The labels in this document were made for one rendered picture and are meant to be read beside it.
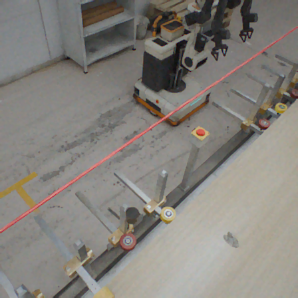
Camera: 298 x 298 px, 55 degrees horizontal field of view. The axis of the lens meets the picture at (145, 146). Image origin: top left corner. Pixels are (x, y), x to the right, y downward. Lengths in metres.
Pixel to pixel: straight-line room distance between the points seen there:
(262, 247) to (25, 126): 2.57
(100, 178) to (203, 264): 1.52
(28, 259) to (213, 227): 1.48
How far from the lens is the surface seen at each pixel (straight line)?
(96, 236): 2.45
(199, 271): 1.45
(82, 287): 1.61
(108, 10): 4.01
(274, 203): 1.74
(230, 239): 1.54
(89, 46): 4.16
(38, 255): 2.48
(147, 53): 2.99
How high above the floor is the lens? 2.25
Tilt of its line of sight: 50 degrees down
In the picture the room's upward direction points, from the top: 6 degrees clockwise
